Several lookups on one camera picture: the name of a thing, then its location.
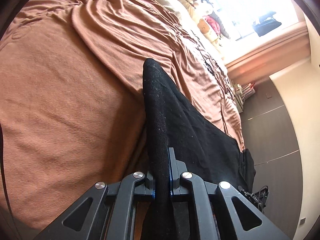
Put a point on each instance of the bear print pillow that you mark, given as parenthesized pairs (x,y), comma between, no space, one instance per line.
(203,27)

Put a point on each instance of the red cloth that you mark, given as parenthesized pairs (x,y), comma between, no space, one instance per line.
(212,22)

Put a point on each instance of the black and white plush toy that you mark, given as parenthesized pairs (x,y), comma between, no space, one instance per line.
(206,3)

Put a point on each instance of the folded black garment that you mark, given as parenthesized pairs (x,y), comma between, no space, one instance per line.
(248,167)

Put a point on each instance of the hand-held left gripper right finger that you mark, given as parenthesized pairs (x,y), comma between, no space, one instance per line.
(172,170)

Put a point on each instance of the brown blanket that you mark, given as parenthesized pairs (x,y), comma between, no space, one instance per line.
(62,80)

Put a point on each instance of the black pants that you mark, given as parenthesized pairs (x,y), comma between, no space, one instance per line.
(175,110)

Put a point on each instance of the hanging dark clothes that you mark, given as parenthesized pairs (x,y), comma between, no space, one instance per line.
(267,26)

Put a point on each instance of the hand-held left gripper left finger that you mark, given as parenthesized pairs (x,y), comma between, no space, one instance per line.
(150,180)

